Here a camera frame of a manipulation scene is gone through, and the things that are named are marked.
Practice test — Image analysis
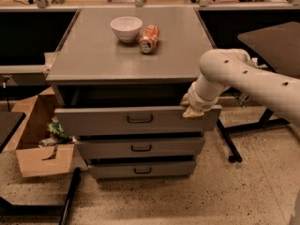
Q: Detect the grey middle drawer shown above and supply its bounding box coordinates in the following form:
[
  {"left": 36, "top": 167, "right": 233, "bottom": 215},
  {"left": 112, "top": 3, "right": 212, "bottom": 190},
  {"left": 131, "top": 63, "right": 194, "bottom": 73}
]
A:
[{"left": 76, "top": 137, "right": 204, "bottom": 159}]

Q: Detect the grey drawer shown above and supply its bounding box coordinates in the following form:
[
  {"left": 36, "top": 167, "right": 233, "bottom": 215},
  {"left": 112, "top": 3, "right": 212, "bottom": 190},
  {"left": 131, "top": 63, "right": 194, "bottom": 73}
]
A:
[
  {"left": 55, "top": 105, "right": 221, "bottom": 136},
  {"left": 76, "top": 137, "right": 204, "bottom": 159},
  {"left": 88, "top": 160, "right": 196, "bottom": 179}
]

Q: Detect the grey bottom drawer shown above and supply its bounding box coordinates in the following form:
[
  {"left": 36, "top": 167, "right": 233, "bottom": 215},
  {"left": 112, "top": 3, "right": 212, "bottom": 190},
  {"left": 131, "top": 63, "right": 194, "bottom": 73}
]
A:
[{"left": 88, "top": 160, "right": 196, "bottom": 179}]

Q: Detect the green snack bag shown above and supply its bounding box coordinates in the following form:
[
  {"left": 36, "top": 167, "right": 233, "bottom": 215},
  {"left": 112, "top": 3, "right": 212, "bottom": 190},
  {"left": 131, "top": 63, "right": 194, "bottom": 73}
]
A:
[{"left": 47, "top": 123, "right": 70, "bottom": 140}]

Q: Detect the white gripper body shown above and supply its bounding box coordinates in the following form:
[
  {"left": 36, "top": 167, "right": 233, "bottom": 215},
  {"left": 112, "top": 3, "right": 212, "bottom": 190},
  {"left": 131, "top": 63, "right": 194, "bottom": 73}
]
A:
[{"left": 187, "top": 82, "right": 218, "bottom": 113}]

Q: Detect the white ceramic bowl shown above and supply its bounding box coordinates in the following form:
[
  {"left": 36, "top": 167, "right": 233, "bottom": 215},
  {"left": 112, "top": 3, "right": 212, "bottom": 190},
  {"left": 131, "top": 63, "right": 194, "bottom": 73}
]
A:
[{"left": 111, "top": 16, "right": 143, "bottom": 43}]

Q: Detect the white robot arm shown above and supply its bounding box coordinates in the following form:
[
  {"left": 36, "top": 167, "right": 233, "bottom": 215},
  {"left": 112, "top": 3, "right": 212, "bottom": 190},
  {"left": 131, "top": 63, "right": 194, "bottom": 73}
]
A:
[{"left": 183, "top": 50, "right": 300, "bottom": 225}]

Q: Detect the cardboard box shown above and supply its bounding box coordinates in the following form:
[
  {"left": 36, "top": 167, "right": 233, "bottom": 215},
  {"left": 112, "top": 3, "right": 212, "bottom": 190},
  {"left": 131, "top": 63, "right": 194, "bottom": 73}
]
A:
[{"left": 4, "top": 88, "right": 77, "bottom": 178}]

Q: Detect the orange soda can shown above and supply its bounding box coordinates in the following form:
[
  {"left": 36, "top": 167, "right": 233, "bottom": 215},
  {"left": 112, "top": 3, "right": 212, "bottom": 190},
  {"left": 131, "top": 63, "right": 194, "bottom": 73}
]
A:
[{"left": 139, "top": 24, "right": 159, "bottom": 53}]

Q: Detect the grey top drawer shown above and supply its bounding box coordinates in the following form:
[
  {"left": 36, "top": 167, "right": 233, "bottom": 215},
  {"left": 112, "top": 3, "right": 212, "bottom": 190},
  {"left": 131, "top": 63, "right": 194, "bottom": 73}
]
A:
[{"left": 55, "top": 105, "right": 221, "bottom": 136}]

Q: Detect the grey drawer cabinet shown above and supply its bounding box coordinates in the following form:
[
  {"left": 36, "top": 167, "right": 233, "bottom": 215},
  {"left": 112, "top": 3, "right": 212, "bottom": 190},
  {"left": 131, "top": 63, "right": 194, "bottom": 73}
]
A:
[{"left": 47, "top": 7, "right": 211, "bottom": 167}]

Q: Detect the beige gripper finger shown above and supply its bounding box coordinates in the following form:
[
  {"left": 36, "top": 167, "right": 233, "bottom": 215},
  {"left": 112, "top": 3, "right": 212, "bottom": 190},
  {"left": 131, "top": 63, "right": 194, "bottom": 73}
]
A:
[{"left": 180, "top": 93, "right": 203, "bottom": 118}]

